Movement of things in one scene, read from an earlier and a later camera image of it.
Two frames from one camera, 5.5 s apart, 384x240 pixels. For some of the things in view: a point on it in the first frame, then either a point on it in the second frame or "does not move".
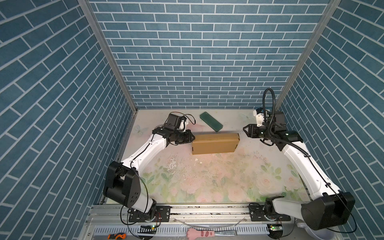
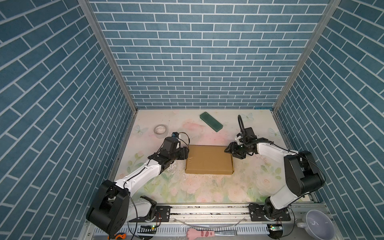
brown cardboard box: [209, 143] to [209, 159]
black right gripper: [251, 130] to [232, 147]
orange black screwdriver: [117, 236] does not move
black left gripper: [188, 138] to [184, 153]
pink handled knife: [193, 234] does not move
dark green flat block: [211, 121] does not move
